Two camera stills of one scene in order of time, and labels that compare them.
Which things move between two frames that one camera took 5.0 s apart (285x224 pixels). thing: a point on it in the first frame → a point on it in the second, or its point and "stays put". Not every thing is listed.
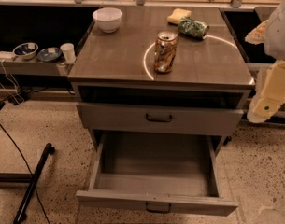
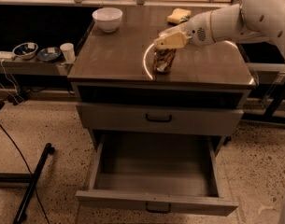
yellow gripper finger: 257,36 → 177,34
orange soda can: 165,51 stays put
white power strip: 3,55 stays put
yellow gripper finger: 274,87 → 174,37
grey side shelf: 32,67 stays put
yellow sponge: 178,14 stays put
